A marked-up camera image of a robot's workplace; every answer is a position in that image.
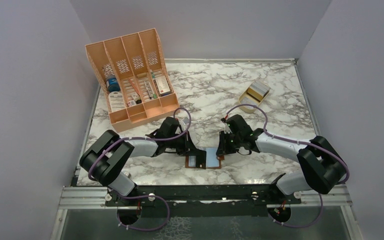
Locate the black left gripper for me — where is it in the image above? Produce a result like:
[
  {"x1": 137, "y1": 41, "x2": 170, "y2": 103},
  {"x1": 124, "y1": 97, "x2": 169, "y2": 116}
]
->
[{"x1": 166, "y1": 129, "x2": 200, "y2": 156}]

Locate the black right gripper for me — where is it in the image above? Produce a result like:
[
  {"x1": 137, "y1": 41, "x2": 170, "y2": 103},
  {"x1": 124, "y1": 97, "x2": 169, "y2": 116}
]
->
[{"x1": 216, "y1": 129, "x2": 242, "y2": 155}]

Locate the brown leather card holder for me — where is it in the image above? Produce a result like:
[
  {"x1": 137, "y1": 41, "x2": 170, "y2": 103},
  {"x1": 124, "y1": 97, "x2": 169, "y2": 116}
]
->
[{"x1": 185, "y1": 147, "x2": 225, "y2": 169}]

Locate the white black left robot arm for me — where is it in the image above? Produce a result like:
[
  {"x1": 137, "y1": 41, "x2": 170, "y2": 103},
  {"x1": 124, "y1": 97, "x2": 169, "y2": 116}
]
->
[{"x1": 79, "y1": 117, "x2": 207, "y2": 206}]

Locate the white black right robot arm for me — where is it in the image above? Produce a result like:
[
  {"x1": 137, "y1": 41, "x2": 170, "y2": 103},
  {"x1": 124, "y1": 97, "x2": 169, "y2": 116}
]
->
[{"x1": 216, "y1": 114, "x2": 348, "y2": 204}]

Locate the beige oval card tray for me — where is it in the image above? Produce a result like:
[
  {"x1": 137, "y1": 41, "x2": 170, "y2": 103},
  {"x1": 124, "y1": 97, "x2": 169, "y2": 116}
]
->
[{"x1": 238, "y1": 88, "x2": 270, "y2": 114}]

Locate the white red card box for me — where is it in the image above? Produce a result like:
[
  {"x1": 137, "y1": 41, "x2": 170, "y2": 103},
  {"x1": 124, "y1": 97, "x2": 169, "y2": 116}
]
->
[{"x1": 155, "y1": 75, "x2": 172, "y2": 97}]

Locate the white label packet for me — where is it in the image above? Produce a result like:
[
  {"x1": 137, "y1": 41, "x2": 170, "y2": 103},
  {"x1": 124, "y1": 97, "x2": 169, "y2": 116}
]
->
[{"x1": 108, "y1": 91, "x2": 125, "y2": 112}]

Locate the orange plastic desk organizer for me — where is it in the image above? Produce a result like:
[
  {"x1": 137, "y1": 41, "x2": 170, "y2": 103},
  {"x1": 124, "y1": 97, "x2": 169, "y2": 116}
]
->
[{"x1": 85, "y1": 28, "x2": 180, "y2": 133}]

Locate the blue round tape roll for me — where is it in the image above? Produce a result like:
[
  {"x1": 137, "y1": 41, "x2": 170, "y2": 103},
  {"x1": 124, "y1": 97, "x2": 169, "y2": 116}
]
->
[{"x1": 106, "y1": 76, "x2": 121, "y2": 93}]

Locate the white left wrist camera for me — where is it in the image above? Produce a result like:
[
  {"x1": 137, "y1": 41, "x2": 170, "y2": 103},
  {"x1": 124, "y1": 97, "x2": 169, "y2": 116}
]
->
[{"x1": 178, "y1": 117, "x2": 190, "y2": 132}]

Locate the black metal mounting rail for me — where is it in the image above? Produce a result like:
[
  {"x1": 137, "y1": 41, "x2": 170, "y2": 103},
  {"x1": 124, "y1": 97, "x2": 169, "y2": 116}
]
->
[{"x1": 105, "y1": 184, "x2": 301, "y2": 218}]

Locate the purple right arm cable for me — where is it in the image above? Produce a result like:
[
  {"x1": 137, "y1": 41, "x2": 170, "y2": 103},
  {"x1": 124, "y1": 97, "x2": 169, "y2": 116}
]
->
[{"x1": 224, "y1": 103, "x2": 351, "y2": 229}]

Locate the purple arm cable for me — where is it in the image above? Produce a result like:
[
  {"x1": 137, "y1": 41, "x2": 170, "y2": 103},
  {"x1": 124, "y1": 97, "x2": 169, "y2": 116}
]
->
[
  {"x1": 224, "y1": 103, "x2": 351, "y2": 229},
  {"x1": 87, "y1": 107, "x2": 193, "y2": 232}
]

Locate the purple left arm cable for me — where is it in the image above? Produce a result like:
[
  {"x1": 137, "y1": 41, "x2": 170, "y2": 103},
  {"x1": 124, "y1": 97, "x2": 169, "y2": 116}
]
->
[{"x1": 87, "y1": 107, "x2": 193, "y2": 232}]

